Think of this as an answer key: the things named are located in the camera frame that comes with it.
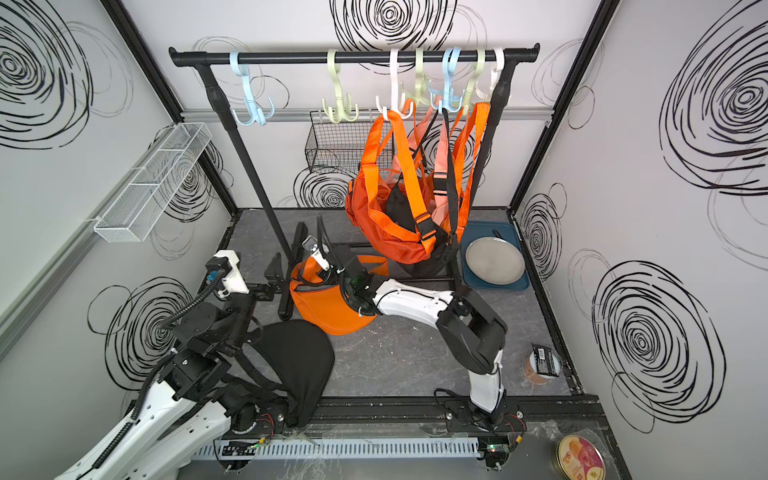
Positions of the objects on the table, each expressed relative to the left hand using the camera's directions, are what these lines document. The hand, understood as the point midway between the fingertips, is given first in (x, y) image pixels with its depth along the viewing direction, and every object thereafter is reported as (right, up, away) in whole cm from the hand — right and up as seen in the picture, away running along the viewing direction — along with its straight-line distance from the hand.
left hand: (259, 254), depth 65 cm
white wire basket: (-35, +10, +9) cm, 37 cm away
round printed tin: (+71, -45, +1) cm, 84 cm away
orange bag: (+7, -16, +27) cm, 32 cm away
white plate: (+65, -5, +37) cm, 75 cm away
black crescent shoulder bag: (+32, +12, +15) cm, 38 cm away
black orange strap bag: (+4, -30, +19) cm, 36 cm away
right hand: (+11, +1, +17) cm, 20 cm away
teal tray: (+70, +7, +50) cm, 86 cm away
